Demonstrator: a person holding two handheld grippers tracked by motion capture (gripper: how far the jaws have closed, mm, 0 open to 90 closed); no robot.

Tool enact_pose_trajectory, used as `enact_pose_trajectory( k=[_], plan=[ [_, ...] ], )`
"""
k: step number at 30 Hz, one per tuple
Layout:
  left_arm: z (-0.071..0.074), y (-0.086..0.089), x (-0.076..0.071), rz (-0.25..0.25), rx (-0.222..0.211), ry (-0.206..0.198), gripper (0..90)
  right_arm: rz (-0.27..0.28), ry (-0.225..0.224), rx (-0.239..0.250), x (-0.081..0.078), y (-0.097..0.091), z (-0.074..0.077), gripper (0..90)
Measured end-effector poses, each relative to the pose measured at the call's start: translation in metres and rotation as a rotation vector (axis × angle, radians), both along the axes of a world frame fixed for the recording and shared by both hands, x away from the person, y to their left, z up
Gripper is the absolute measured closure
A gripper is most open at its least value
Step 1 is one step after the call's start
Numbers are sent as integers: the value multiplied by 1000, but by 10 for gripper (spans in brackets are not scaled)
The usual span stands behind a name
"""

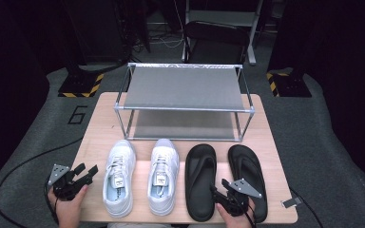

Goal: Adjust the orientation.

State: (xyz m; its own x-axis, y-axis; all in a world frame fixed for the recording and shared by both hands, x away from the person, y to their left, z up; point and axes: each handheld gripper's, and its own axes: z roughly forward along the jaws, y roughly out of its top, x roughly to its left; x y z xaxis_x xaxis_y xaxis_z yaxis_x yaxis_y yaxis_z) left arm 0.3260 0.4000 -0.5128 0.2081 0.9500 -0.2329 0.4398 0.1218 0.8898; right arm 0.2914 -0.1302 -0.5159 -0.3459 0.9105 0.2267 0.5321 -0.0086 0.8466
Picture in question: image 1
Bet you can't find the yellow-black striped stand base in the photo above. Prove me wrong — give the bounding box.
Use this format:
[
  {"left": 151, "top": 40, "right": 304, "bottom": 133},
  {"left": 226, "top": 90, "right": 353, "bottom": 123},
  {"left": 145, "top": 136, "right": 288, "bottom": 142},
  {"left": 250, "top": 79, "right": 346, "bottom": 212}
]
[
  {"left": 57, "top": 73, "right": 105, "bottom": 99},
  {"left": 265, "top": 71, "right": 313, "bottom": 98}
]

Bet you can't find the white sneaker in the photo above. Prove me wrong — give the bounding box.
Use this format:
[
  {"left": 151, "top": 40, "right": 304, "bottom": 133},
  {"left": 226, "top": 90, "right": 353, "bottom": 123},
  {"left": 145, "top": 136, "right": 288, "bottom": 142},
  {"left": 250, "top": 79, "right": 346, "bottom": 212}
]
[
  {"left": 102, "top": 139, "right": 137, "bottom": 219},
  {"left": 146, "top": 138, "right": 181, "bottom": 218}
]

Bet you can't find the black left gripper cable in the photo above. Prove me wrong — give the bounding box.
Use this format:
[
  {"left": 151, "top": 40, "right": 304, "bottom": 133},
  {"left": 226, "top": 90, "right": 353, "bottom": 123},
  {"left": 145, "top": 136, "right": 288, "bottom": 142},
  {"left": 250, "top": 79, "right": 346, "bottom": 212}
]
[{"left": 0, "top": 136, "right": 85, "bottom": 228}]

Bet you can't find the white metal desk frame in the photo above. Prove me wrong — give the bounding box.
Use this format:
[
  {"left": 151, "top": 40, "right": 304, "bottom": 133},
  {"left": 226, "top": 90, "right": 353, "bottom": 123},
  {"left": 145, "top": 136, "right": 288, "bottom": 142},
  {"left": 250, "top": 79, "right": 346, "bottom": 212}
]
[{"left": 181, "top": 0, "right": 264, "bottom": 66}]

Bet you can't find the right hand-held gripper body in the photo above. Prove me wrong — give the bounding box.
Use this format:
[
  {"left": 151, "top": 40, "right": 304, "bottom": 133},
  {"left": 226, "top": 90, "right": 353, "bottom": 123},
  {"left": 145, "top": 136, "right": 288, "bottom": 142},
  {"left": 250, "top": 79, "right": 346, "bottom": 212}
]
[{"left": 214, "top": 178, "right": 263, "bottom": 218}]

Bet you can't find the person's right hand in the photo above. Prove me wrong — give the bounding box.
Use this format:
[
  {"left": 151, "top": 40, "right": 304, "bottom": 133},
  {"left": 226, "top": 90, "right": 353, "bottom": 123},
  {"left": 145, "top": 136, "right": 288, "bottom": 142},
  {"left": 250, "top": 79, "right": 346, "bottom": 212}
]
[{"left": 216, "top": 198, "right": 257, "bottom": 228}]

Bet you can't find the black flip-flop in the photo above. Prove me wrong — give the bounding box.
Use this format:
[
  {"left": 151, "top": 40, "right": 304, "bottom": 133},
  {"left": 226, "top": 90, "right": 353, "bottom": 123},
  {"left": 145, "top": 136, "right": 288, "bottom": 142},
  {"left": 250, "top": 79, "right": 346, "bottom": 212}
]
[
  {"left": 184, "top": 143, "right": 218, "bottom": 222},
  {"left": 227, "top": 143, "right": 269, "bottom": 224}
]

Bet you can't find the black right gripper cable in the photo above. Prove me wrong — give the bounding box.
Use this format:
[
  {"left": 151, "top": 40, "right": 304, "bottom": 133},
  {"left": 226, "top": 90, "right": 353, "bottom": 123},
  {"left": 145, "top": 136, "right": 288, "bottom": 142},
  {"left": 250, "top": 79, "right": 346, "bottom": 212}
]
[{"left": 245, "top": 188, "right": 324, "bottom": 228}]

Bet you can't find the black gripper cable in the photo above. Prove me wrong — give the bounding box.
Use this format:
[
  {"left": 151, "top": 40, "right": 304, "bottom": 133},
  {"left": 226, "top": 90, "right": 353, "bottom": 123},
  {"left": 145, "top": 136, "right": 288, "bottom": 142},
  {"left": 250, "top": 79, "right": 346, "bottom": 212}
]
[
  {"left": 0, "top": 136, "right": 85, "bottom": 228},
  {"left": 245, "top": 188, "right": 324, "bottom": 228}
]

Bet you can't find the person's left hand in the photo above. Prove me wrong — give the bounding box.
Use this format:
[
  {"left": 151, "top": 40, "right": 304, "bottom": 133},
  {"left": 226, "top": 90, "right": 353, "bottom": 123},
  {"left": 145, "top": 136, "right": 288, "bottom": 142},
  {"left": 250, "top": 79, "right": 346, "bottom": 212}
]
[{"left": 47, "top": 184, "right": 89, "bottom": 228}]

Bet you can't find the grey metal shoe rack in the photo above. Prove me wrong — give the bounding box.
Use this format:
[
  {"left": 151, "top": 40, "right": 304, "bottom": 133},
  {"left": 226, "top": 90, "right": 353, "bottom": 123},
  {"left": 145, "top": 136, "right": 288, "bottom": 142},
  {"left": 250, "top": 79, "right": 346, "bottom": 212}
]
[{"left": 113, "top": 62, "right": 256, "bottom": 143}]

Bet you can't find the white floor cable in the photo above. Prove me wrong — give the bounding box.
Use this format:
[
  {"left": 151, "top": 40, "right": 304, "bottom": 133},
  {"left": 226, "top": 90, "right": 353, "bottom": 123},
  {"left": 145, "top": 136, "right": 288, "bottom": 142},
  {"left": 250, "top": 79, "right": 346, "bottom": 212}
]
[{"left": 150, "top": 29, "right": 184, "bottom": 49}]

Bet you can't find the grey tape strip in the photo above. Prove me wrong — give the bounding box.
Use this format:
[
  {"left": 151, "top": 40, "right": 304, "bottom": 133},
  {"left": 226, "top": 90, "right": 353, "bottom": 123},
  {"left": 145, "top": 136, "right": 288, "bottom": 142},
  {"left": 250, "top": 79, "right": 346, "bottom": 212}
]
[{"left": 280, "top": 197, "right": 302, "bottom": 209}]

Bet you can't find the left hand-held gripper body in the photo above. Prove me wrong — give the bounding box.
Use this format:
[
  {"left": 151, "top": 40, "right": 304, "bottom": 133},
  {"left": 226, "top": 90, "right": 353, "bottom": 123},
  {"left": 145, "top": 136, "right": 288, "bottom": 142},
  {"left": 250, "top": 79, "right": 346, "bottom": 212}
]
[{"left": 47, "top": 163, "right": 89, "bottom": 202}]

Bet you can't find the black chair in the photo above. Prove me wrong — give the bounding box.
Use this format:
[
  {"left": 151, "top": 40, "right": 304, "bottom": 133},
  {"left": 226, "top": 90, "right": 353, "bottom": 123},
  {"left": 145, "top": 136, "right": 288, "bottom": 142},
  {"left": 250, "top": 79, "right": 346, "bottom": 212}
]
[{"left": 182, "top": 20, "right": 251, "bottom": 66}]

